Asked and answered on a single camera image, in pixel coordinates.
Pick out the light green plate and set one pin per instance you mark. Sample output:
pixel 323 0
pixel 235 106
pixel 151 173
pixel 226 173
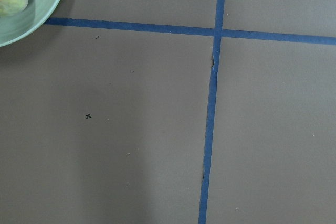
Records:
pixel 18 26

